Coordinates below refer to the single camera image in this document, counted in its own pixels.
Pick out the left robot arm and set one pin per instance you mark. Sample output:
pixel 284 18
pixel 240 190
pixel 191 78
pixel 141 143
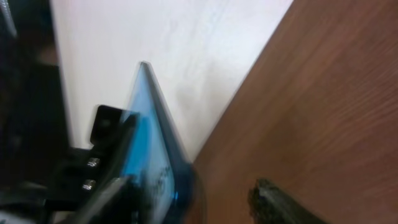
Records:
pixel 40 173

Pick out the blue screen smartphone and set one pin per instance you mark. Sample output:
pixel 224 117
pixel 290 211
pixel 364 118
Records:
pixel 155 154

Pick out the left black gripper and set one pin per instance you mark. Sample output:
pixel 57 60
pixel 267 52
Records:
pixel 87 188

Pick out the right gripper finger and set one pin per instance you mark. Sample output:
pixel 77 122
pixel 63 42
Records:
pixel 268 204

